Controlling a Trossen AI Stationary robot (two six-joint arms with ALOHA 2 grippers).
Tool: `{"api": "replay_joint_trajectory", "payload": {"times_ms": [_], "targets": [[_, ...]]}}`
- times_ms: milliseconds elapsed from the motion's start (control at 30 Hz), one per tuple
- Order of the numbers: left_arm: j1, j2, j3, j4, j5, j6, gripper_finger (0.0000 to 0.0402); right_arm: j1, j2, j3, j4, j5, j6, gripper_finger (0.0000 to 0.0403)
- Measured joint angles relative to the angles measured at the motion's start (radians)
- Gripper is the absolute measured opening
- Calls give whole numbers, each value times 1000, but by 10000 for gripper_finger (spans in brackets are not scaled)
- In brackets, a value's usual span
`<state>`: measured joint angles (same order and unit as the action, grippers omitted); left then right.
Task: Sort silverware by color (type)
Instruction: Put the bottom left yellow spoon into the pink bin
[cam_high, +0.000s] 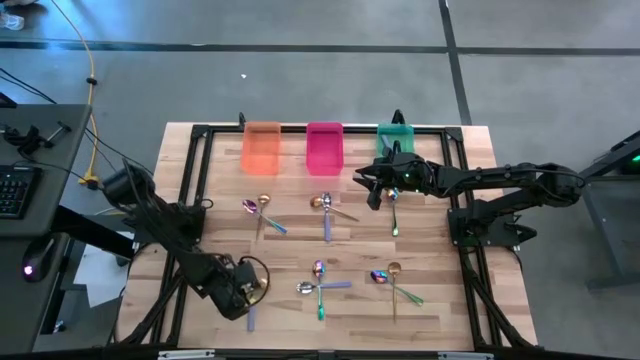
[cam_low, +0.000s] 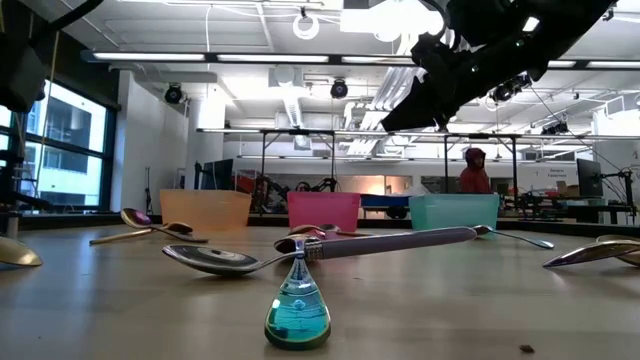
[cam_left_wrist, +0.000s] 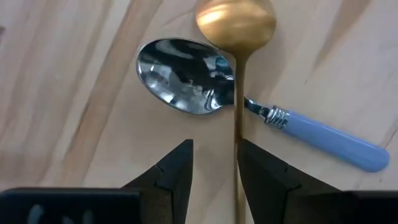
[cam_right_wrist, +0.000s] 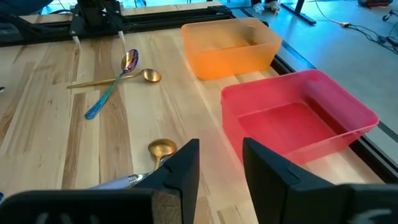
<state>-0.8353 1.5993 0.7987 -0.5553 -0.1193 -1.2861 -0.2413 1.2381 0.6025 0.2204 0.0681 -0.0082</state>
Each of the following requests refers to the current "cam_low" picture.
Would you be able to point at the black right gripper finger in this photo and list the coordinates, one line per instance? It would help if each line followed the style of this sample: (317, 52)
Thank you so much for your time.
(425, 102)
(425, 122)

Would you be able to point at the iridescent purple spoon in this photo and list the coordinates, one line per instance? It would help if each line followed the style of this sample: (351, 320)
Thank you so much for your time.
(136, 218)

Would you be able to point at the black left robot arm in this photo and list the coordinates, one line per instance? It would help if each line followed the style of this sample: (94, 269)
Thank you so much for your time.
(20, 75)

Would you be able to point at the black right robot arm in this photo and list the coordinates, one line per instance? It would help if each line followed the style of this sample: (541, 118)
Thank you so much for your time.
(550, 30)

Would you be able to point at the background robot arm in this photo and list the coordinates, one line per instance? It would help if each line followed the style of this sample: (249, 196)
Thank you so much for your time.
(267, 192)

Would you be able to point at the person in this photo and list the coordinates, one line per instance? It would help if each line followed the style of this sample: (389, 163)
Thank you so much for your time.
(475, 180)

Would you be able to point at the black ceiling spot lamp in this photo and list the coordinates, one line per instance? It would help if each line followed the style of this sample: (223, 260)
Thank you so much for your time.
(339, 89)
(173, 94)

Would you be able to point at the blue background tub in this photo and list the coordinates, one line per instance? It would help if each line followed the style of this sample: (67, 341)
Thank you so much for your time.
(385, 201)

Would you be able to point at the teal translucent plastic bin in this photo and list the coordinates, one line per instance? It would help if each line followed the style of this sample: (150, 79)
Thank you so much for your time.
(452, 212)

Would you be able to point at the pink translucent plastic bin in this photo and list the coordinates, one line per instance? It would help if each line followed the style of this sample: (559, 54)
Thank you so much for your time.
(325, 210)

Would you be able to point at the plain silver spoon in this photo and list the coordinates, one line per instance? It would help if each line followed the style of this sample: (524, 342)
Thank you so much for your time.
(525, 240)

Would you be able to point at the black computer monitor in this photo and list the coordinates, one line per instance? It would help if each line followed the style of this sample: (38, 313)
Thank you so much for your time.
(589, 177)
(217, 175)

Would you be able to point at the black table edge rim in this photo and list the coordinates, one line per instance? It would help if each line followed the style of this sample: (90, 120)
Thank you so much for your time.
(270, 220)

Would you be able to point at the orange translucent plastic bin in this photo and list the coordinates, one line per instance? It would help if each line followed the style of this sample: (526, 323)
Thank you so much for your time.
(205, 210)

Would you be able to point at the small dark crumb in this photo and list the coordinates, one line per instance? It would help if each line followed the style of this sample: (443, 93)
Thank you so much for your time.
(526, 348)

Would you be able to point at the large window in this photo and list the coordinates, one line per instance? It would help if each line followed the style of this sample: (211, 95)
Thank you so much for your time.
(70, 125)

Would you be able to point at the black equipment stand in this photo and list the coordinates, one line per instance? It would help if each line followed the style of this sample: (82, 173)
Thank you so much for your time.
(12, 202)

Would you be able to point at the black metal station frame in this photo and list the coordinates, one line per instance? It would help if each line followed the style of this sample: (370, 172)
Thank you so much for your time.
(480, 135)
(297, 132)

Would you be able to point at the ceiling light rail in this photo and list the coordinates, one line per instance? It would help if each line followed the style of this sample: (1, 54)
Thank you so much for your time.
(272, 58)

